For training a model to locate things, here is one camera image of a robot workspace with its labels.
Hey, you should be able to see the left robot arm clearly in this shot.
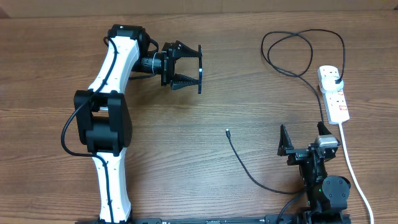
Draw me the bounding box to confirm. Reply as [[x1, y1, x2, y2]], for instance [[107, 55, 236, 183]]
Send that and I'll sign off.
[[71, 24, 203, 223]]

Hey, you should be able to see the white charger plug adapter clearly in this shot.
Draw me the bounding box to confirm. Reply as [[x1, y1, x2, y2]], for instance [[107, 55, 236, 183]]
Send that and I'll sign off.
[[320, 77, 344, 93]]

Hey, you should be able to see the Samsung Galaxy smartphone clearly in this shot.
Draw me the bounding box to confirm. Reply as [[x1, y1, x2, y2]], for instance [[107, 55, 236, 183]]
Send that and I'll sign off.
[[198, 45, 203, 95]]

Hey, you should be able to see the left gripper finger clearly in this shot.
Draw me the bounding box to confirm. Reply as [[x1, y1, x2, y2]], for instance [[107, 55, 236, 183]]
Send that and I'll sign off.
[[174, 40, 200, 58], [170, 73, 199, 90]]

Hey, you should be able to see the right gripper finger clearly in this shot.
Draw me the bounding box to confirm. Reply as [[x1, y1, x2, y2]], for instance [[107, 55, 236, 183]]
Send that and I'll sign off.
[[277, 124, 294, 156], [317, 121, 331, 136]]

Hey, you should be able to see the black USB charging cable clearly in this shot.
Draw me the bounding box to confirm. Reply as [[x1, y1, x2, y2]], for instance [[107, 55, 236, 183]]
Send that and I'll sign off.
[[225, 29, 346, 195]]

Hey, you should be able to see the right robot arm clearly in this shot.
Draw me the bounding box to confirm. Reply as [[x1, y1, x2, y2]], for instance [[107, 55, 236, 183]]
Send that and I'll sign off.
[[277, 121, 351, 223]]

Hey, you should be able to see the white power strip cord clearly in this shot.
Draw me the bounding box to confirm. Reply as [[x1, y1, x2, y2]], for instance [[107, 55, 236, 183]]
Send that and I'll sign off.
[[338, 123, 375, 224]]

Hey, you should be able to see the white power strip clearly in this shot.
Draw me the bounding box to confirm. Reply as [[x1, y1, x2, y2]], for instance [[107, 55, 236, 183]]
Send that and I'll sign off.
[[317, 65, 349, 124]]

